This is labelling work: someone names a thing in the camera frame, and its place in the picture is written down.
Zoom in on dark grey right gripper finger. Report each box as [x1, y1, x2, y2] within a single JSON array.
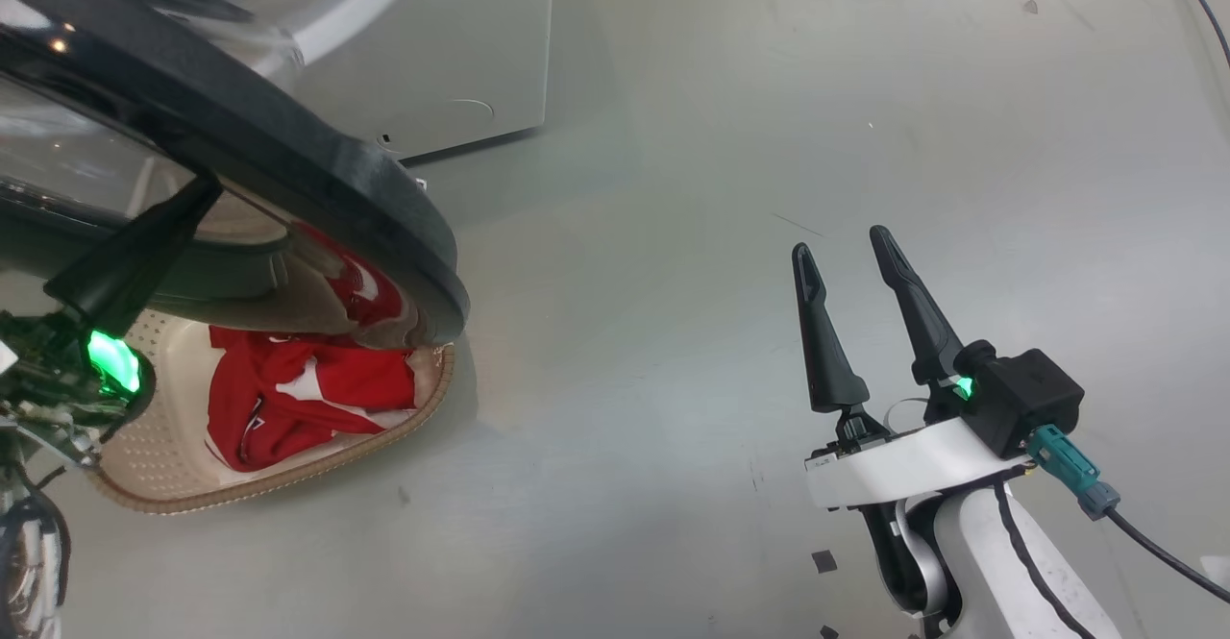
[[791, 242, 890, 446], [870, 225, 965, 422]]

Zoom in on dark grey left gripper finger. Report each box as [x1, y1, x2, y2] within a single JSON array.
[[43, 173, 224, 337]]

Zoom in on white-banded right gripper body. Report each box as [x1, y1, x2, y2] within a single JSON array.
[[805, 416, 1034, 510]]

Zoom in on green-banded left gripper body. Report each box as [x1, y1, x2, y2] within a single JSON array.
[[0, 307, 155, 467]]

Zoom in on red and white jersey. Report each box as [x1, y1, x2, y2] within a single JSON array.
[[207, 370, 405, 472]]

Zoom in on cream perforated laundry basket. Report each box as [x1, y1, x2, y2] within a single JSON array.
[[86, 307, 455, 515]]

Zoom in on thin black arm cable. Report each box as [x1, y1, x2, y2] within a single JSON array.
[[993, 483, 1096, 639]]

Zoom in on teal cable connector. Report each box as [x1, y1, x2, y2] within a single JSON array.
[[1026, 425, 1121, 522]]

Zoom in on black camera cable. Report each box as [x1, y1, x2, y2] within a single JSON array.
[[1105, 509, 1230, 606]]

